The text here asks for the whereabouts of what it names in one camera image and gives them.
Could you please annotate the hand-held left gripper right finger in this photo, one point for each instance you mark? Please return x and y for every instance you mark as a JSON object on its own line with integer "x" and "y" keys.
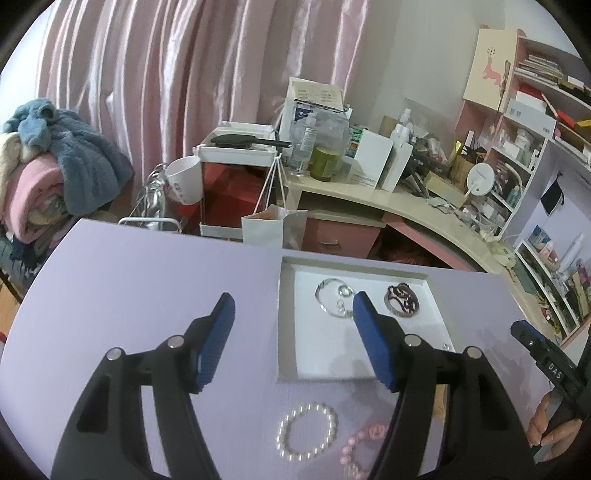
{"x": 374, "y": 341}

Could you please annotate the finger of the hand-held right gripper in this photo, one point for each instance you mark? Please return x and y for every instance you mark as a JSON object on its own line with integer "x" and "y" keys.
{"x": 531, "y": 339}

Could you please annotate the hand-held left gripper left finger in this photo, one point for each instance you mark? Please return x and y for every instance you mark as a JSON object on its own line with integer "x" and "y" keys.
{"x": 210, "y": 350}

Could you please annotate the silver cuff bangle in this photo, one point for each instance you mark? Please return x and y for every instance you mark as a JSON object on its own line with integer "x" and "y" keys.
{"x": 408, "y": 314}

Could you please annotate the shallow cardboard box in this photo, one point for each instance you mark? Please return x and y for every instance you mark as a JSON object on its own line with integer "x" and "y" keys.
{"x": 318, "y": 346}

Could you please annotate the thin silver bangle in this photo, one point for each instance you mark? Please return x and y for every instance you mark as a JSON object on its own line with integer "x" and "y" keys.
{"x": 319, "y": 297}

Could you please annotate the person's right hand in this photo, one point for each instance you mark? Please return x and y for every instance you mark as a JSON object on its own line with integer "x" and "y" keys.
{"x": 547, "y": 438}

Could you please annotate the lilac felt table cover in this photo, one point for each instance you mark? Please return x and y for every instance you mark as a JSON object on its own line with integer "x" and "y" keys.
{"x": 138, "y": 277}

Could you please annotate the white paper bag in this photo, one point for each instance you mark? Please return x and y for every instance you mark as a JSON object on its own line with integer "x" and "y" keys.
{"x": 263, "y": 230}

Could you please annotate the beige curved desk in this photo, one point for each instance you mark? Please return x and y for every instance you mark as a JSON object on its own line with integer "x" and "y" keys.
{"x": 360, "y": 203}

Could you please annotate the pink bookshelf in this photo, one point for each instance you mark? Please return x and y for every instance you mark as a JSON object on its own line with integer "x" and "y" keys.
{"x": 531, "y": 194}

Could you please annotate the silver foil bag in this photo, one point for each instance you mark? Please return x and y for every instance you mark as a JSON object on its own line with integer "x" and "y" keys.
{"x": 154, "y": 198}

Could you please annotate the round white mirror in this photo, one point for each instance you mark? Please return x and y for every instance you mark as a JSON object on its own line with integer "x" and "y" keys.
{"x": 480, "y": 180}

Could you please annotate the white cup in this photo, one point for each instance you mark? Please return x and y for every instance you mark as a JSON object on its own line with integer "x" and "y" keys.
{"x": 184, "y": 180}

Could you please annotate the white product box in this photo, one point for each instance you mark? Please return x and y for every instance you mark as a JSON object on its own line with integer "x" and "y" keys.
{"x": 371, "y": 159}

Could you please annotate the green glass jar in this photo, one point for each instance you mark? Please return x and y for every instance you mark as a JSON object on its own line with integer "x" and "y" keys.
{"x": 325, "y": 164}

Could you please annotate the white storage cart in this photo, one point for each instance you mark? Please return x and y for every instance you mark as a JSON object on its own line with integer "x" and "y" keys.
{"x": 231, "y": 157}

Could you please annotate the clear plastic bottle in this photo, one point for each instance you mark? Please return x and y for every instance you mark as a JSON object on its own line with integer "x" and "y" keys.
{"x": 302, "y": 147}

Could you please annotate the black hairbrush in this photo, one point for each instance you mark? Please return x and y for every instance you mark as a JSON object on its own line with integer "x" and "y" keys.
{"x": 240, "y": 141}

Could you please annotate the blue fluffy robe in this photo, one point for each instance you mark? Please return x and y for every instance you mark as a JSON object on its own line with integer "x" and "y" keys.
{"x": 87, "y": 161}

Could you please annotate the pink folded blanket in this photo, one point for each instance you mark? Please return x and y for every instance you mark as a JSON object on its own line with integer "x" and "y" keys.
{"x": 32, "y": 198}

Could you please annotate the white and blue carton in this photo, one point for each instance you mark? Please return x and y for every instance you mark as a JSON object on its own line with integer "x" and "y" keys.
{"x": 314, "y": 99}

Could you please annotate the cream cabinet door cat print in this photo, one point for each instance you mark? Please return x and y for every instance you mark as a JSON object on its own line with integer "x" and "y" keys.
{"x": 489, "y": 69}

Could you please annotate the cream fluffy blanket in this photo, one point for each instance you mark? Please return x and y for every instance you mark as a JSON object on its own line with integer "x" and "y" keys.
{"x": 11, "y": 157}

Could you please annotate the pink curtain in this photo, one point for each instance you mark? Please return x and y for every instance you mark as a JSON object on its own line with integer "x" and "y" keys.
{"x": 184, "y": 69}

